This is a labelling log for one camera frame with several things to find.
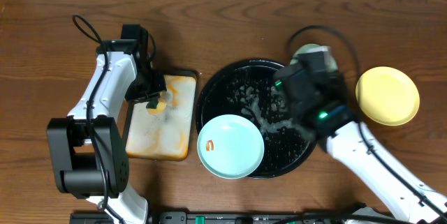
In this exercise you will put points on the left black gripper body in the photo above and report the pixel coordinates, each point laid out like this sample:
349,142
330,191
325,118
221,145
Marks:
147,91

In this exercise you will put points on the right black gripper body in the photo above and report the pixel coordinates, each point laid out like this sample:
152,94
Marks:
291,79

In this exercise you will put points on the green yellow sponge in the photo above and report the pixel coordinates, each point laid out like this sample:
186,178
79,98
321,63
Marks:
156,106

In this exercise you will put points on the light blue plate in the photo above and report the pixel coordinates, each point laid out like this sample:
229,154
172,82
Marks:
330,63
230,146

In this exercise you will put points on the yellow plate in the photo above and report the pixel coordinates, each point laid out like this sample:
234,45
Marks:
387,96

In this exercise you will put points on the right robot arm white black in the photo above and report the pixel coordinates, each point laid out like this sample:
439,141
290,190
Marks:
353,145

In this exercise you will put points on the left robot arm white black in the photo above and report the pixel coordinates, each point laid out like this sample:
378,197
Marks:
88,154

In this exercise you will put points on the rectangular soapy water tray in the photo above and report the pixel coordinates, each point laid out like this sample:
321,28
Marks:
163,136

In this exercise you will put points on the round black serving tray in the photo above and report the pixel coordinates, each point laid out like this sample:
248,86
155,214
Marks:
246,88

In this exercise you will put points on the light blue plate front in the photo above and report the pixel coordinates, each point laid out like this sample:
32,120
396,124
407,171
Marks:
230,146

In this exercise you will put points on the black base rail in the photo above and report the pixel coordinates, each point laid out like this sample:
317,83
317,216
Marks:
244,218

